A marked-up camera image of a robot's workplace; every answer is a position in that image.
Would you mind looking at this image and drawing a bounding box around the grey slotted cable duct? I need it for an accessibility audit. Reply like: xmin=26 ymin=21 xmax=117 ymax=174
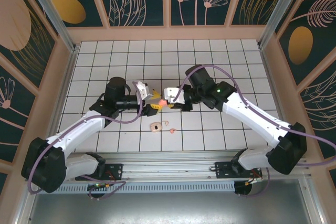
xmin=56 ymin=181 xmax=236 ymax=194

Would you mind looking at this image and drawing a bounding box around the aluminium side strip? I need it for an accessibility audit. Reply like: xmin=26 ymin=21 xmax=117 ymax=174
xmin=259 ymin=47 xmax=296 ymax=154
xmin=48 ymin=48 xmax=79 ymax=148

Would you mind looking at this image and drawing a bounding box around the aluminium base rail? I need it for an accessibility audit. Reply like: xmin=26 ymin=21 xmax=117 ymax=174
xmin=103 ymin=152 xmax=309 ymax=183

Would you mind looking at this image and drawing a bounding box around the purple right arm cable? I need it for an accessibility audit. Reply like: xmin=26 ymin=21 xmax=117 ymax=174
xmin=176 ymin=64 xmax=336 ymax=198

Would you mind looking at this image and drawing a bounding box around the grey metal base sheet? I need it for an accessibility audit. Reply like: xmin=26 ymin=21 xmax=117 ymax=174
xmin=15 ymin=179 xmax=323 ymax=224

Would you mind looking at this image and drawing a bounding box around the black mounting plate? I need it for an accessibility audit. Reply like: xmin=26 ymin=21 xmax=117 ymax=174
xmin=214 ymin=161 xmax=263 ymax=179
xmin=103 ymin=163 xmax=124 ymax=179

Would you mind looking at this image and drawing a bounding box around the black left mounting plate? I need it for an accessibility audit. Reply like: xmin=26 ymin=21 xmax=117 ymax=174
xmin=103 ymin=163 xmax=124 ymax=179

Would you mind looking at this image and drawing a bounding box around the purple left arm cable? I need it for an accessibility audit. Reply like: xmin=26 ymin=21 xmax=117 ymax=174
xmin=27 ymin=81 xmax=145 ymax=200

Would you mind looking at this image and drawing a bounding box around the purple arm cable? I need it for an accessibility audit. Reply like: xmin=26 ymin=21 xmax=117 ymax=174
xmin=27 ymin=81 xmax=145 ymax=200
xmin=176 ymin=64 xmax=336 ymax=198

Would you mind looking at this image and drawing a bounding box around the aluminium corner post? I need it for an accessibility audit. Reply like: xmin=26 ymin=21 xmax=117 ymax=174
xmin=258 ymin=0 xmax=309 ymax=49
xmin=22 ymin=0 xmax=79 ymax=53

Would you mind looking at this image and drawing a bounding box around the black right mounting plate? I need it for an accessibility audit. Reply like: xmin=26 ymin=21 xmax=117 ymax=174
xmin=214 ymin=161 xmax=263 ymax=179

